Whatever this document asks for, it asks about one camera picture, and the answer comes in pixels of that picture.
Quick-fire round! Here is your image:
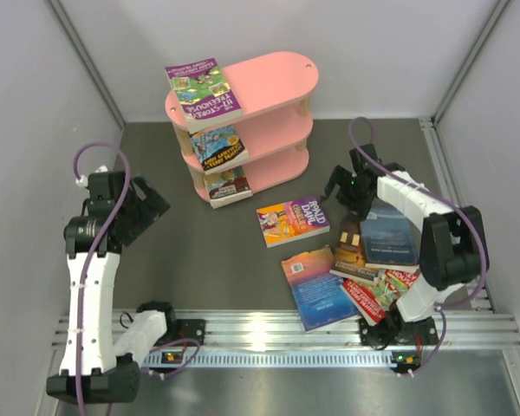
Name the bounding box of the blue orange paperback book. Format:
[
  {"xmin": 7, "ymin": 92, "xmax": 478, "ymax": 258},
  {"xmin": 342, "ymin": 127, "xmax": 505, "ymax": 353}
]
[{"xmin": 281, "ymin": 245, "xmax": 359, "ymax": 332}]

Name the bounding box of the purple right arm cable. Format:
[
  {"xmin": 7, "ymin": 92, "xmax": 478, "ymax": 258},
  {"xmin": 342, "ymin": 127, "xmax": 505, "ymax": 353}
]
[{"xmin": 348, "ymin": 116, "xmax": 490, "ymax": 378}]

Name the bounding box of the brown dark cover book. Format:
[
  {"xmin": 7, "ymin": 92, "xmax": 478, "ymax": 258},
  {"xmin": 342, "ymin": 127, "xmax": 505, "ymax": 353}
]
[{"xmin": 330, "ymin": 215, "xmax": 379, "ymax": 286}]

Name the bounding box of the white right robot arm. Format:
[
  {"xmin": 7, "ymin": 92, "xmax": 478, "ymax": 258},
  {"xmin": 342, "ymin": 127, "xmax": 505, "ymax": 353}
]
[{"xmin": 321, "ymin": 145, "xmax": 489, "ymax": 345}]

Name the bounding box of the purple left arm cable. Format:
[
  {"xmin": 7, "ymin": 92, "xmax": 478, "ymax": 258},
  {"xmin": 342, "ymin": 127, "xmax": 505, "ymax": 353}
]
[{"xmin": 72, "ymin": 140, "xmax": 200, "ymax": 406}]

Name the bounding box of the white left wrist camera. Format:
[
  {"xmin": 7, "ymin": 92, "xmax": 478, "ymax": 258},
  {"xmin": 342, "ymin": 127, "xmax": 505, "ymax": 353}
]
[{"xmin": 75, "ymin": 166, "xmax": 109, "ymax": 189}]

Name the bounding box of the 169-storey treehouse book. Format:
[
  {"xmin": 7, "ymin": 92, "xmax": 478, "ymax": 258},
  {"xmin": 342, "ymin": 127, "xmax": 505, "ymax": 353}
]
[{"xmin": 191, "ymin": 126, "xmax": 249, "ymax": 174}]

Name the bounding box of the red green treehouse book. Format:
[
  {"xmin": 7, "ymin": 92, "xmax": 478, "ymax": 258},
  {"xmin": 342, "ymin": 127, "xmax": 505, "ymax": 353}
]
[{"xmin": 341, "ymin": 270, "xmax": 419, "ymax": 326}]

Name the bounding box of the pink three-tier shelf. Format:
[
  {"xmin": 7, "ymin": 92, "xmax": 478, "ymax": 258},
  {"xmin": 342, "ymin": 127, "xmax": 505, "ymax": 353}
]
[{"xmin": 165, "ymin": 51, "xmax": 319, "ymax": 203}]

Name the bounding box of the orange Roald Dahl book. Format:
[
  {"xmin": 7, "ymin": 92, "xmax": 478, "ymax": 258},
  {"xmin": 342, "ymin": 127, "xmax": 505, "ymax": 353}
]
[{"xmin": 256, "ymin": 196, "xmax": 330, "ymax": 248}]

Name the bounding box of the aluminium mounting rail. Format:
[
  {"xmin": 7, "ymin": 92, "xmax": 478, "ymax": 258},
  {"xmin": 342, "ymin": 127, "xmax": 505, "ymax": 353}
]
[{"xmin": 51, "ymin": 309, "xmax": 520, "ymax": 369}]

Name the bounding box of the dark blue paperback book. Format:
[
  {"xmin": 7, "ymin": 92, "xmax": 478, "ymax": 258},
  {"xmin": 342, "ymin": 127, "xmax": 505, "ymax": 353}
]
[{"xmin": 360, "ymin": 199, "xmax": 419, "ymax": 273}]

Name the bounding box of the purple 117-storey treehouse book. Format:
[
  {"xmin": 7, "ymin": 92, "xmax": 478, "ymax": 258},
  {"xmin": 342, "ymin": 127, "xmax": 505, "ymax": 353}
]
[{"xmin": 165, "ymin": 58, "xmax": 244, "ymax": 133}]

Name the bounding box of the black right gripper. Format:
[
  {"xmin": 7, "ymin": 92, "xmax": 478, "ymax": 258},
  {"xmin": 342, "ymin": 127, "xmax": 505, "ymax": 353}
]
[{"xmin": 320, "ymin": 165, "xmax": 374, "ymax": 222}]

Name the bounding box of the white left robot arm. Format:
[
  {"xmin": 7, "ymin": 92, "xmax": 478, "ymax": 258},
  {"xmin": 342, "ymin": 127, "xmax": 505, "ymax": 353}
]
[{"xmin": 46, "ymin": 170, "xmax": 179, "ymax": 405}]

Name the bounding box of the yellow Brideshead Revisited book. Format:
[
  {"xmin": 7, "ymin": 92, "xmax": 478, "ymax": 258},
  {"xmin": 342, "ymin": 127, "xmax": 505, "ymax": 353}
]
[{"xmin": 204, "ymin": 166, "xmax": 253, "ymax": 209}]

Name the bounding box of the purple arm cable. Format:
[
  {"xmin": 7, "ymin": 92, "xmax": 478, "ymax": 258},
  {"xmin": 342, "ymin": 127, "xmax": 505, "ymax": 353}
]
[
  {"xmin": 348, "ymin": 116, "xmax": 490, "ymax": 378},
  {"xmin": 72, "ymin": 140, "xmax": 200, "ymax": 406}
]

